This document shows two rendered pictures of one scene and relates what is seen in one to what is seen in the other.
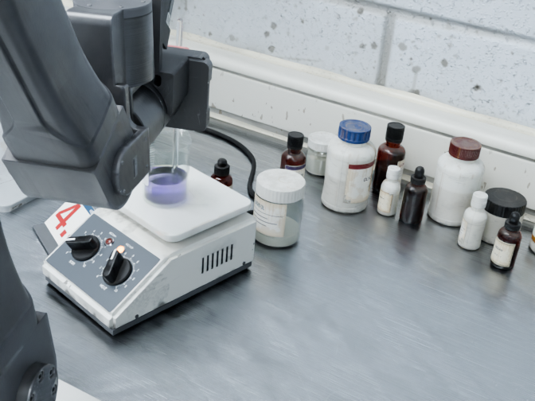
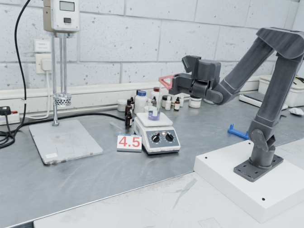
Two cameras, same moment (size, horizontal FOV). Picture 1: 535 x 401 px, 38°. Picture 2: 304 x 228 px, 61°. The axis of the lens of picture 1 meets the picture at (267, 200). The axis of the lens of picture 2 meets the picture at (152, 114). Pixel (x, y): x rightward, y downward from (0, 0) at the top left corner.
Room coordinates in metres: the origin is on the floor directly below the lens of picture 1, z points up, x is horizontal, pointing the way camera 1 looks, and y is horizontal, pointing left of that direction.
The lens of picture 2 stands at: (0.32, 0.97, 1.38)
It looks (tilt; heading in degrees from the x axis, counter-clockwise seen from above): 21 degrees down; 296
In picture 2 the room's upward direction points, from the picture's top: 6 degrees clockwise
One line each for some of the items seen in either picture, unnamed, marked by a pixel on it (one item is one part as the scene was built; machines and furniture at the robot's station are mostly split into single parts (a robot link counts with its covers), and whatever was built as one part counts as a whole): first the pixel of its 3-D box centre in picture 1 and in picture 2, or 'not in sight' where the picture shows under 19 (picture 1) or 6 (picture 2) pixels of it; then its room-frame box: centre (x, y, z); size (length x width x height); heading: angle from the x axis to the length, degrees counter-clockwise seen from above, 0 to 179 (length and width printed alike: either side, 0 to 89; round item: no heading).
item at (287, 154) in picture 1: (293, 162); (128, 107); (0.94, -0.03, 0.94); 0.03 x 0.03 x 0.08
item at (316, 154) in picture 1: (322, 153); (121, 105); (1.01, -0.07, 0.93); 0.05 x 0.05 x 0.05
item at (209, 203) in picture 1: (178, 200); (154, 118); (0.74, 0.10, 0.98); 0.12 x 0.12 x 0.01; 48
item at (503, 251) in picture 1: (509, 239); (177, 103); (0.80, -0.29, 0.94); 0.03 x 0.03 x 0.07
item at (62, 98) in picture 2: not in sight; (61, 69); (1.00, 0.33, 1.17); 0.07 x 0.07 x 0.25
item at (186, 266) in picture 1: (159, 241); (155, 131); (0.72, 0.11, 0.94); 0.22 x 0.13 x 0.08; 138
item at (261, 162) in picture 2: not in sight; (262, 155); (0.32, 0.16, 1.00); 0.20 x 0.07 x 0.08; 69
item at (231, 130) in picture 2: not in sight; (239, 130); (0.44, -0.20, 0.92); 0.10 x 0.03 x 0.04; 165
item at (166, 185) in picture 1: (167, 167); (154, 110); (0.73, 0.11, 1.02); 0.06 x 0.05 x 0.08; 152
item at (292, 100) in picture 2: not in sight; (289, 89); (0.27, -1.09, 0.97); 0.37 x 0.31 x 0.14; 59
